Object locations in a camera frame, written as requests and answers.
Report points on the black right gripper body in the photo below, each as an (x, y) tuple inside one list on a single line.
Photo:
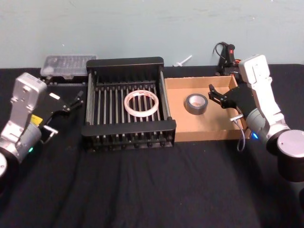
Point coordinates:
[(240, 99)]

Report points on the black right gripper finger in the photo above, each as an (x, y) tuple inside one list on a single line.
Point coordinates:
[(217, 101), (213, 89)]

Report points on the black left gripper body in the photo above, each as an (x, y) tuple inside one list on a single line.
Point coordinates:
[(55, 105)]

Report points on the roll of silver tape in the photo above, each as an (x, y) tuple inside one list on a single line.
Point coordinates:
[(190, 108)]

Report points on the roll of white tape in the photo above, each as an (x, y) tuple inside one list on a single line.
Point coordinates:
[(129, 107)]

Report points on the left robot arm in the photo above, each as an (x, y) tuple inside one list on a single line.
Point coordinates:
[(26, 95)]

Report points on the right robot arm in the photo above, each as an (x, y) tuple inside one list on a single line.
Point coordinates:
[(257, 78)]

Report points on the clear plastic case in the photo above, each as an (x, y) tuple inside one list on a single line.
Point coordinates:
[(69, 63)]

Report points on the small white three-armed plastic piece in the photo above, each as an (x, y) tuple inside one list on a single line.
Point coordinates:
[(181, 62)]

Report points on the shallow brown cardboard tray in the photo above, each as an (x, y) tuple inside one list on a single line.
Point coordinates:
[(175, 128)]

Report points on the black rack with steel bars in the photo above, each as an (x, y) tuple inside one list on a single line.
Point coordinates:
[(128, 127)]

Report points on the black table cloth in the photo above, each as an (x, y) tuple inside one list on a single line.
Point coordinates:
[(142, 185)]

